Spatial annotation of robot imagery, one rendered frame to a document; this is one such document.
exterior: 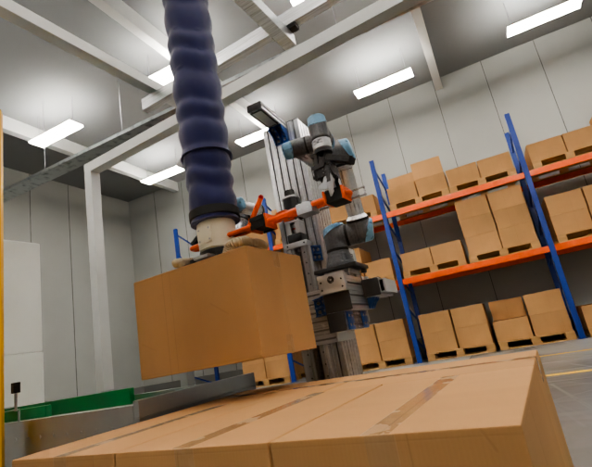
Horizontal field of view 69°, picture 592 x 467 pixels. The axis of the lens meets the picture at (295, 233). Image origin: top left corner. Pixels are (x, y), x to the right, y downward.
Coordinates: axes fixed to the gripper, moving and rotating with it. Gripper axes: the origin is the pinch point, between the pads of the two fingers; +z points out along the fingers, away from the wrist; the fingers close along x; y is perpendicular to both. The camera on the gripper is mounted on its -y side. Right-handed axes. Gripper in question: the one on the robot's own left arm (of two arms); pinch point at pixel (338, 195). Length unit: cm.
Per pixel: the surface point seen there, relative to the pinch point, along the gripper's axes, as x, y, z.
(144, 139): -151, 265, -197
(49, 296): -470, 1002, -198
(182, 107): 12, 60, -63
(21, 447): 37, 150, 70
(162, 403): 25, 76, 62
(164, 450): 79, 16, 67
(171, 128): -154, 227, -194
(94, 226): -152, 359, -127
